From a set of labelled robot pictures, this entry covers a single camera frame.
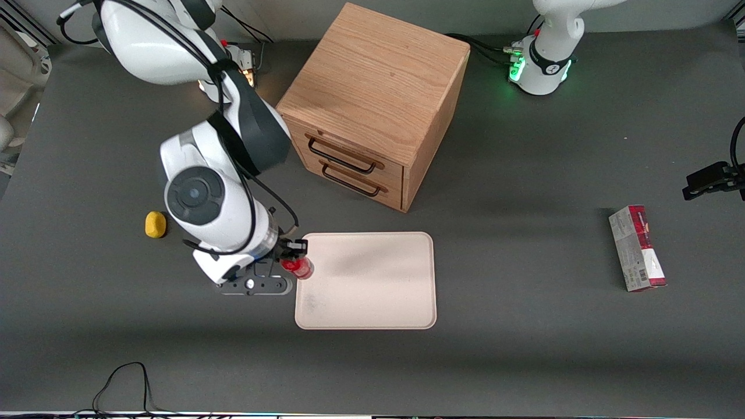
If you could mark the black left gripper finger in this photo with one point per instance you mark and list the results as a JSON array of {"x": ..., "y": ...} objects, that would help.
[{"x": 707, "y": 177}]

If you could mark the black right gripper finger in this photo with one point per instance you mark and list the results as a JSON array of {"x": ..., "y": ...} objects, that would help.
[
  {"x": 298, "y": 245},
  {"x": 281, "y": 256}
]

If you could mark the red coke bottle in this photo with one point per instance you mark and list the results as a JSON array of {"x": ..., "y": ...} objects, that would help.
[{"x": 300, "y": 269}]

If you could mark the beige rectangular tray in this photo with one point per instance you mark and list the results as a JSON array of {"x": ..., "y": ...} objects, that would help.
[{"x": 372, "y": 285}]

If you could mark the wooden drawer front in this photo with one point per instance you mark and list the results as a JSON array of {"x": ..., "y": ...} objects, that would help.
[
  {"x": 294, "y": 137},
  {"x": 313, "y": 166}
]

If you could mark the red plaid cardboard box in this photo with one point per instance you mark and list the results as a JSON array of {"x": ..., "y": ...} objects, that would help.
[{"x": 637, "y": 250}]

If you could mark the yellow lemon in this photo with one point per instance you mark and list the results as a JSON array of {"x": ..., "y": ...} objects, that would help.
[{"x": 155, "y": 224}]

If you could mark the wooden two-drawer cabinet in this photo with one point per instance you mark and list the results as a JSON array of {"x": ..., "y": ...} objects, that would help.
[{"x": 378, "y": 75}]

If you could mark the beige plastic background object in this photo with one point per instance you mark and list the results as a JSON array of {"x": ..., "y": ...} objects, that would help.
[{"x": 23, "y": 75}]

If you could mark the aluminium frame rail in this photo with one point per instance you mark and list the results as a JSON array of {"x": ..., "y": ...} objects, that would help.
[
  {"x": 739, "y": 22},
  {"x": 35, "y": 32}
]

